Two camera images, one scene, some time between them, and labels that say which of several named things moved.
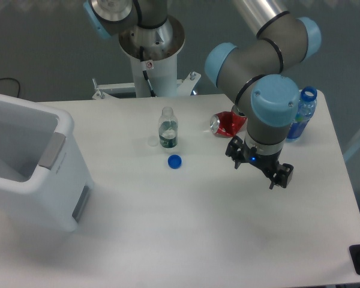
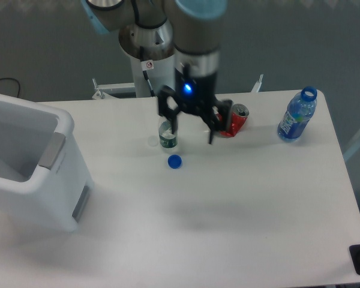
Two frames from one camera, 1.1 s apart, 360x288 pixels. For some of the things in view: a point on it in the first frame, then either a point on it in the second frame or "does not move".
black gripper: x=237 y=149 to x=194 y=92
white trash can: x=35 y=170 does not move
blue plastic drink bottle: x=306 y=108 does not move
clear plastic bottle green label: x=168 y=128 does not move
